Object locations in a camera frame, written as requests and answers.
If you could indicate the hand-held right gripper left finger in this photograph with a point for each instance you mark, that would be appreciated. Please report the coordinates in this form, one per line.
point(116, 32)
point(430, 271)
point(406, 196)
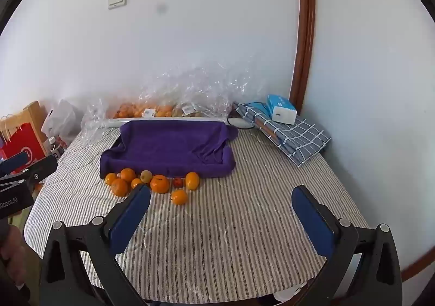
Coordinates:
point(131, 221)

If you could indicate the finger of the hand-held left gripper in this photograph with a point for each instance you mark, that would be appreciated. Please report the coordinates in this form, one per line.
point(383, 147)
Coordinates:
point(39, 170)
point(13, 163)

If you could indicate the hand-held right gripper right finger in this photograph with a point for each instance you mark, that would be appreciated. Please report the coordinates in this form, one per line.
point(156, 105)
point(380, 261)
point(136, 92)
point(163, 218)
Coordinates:
point(312, 221)

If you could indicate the small orange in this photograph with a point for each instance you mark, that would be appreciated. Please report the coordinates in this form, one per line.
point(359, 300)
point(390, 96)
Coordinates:
point(136, 183)

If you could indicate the large orange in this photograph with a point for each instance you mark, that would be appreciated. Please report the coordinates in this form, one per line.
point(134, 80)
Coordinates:
point(159, 184)

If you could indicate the yellow apple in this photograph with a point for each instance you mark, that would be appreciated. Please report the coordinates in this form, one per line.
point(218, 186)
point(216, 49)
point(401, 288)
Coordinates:
point(146, 176)

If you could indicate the small red fruit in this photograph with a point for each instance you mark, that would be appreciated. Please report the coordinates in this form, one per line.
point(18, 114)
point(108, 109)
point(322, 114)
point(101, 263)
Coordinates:
point(178, 182)

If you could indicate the oval orange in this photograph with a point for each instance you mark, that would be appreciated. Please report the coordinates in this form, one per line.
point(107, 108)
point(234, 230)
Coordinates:
point(192, 180)

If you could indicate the person's left hand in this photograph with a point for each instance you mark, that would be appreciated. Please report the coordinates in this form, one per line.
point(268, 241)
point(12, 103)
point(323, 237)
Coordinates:
point(12, 253)

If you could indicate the red paper bag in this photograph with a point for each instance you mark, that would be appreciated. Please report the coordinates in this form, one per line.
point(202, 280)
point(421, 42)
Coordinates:
point(23, 148)

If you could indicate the plastic bottle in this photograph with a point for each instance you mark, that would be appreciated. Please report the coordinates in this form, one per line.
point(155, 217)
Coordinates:
point(52, 144)

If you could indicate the beige paper bag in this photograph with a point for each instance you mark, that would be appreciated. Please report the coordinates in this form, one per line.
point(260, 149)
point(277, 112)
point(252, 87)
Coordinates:
point(6, 129)

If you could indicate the brown paper bag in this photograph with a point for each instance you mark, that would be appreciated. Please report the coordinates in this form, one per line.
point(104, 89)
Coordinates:
point(34, 115)

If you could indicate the white plastic bag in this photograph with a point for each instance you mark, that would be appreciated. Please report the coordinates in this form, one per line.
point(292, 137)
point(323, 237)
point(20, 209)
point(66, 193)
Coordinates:
point(63, 119)

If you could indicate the white round object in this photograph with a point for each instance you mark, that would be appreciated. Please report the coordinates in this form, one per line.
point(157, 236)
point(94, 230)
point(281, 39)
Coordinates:
point(289, 294)

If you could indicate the grey checked folded cloth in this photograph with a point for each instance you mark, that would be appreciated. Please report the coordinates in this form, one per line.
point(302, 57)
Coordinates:
point(299, 141)

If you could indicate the purple towel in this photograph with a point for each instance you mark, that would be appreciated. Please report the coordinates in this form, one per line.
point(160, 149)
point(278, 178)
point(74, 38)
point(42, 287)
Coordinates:
point(170, 146)

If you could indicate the bag of oranges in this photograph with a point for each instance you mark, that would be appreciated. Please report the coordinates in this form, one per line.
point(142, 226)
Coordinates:
point(136, 111)

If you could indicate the brown wooden baseboard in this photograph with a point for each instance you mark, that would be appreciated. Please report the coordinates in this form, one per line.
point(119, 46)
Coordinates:
point(418, 263)

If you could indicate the blue tissue pack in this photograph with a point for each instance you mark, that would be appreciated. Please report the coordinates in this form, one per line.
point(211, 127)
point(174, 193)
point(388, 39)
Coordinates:
point(281, 108)

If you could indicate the black rimmed round dish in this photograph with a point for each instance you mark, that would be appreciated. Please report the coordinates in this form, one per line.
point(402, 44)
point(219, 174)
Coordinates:
point(238, 122)

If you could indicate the bag of longans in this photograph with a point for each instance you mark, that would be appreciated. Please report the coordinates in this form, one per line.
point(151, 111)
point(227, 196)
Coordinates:
point(188, 110)

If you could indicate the brown wooden door frame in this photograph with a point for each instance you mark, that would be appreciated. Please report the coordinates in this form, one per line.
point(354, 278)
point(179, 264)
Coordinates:
point(306, 30)

